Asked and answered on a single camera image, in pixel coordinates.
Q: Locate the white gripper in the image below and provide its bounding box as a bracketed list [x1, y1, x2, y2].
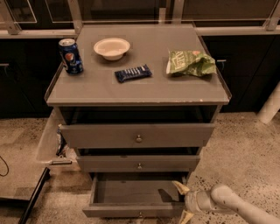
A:
[172, 181, 210, 224]

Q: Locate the grey bottom drawer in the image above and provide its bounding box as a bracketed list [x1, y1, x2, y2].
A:
[83, 172, 188, 218]

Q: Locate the grey drawer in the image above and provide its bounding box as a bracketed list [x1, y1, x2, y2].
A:
[83, 172, 188, 218]
[60, 123, 214, 149]
[76, 155, 200, 172]

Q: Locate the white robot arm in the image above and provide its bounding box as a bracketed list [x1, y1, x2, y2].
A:
[172, 180, 280, 224]

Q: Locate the grey top drawer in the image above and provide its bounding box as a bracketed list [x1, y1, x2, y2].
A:
[60, 123, 214, 149]

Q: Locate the grey middle drawer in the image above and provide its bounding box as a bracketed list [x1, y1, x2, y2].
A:
[76, 155, 200, 172]

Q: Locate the grey drawer cabinet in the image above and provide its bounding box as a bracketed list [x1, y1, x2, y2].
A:
[44, 24, 233, 191]

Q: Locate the white table leg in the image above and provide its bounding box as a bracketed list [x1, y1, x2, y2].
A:
[257, 81, 280, 124]

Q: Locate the dark blue candy bar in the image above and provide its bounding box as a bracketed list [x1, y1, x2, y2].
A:
[115, 65, 152, 83]

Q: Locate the green chip bag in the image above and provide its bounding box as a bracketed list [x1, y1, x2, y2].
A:
[166, 51, 216, 77]

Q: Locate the clear plastic bin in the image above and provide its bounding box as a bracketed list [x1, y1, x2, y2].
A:
[36, 110, 81, 171]

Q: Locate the black metal bar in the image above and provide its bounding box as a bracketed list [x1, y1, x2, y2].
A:
[18, 167, 50, 224]

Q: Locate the white paper bowl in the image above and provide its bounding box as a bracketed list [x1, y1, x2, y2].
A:
[94, 38, 130, 61]

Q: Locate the blue pepsi can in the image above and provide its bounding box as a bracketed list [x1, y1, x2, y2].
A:
[59, 38, 83, 75]

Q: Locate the black cable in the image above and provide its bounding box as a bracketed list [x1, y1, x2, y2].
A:
[0, 155, 10, 178]

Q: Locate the metal window rail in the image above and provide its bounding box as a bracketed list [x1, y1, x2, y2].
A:
[0, 0, 280, 39]

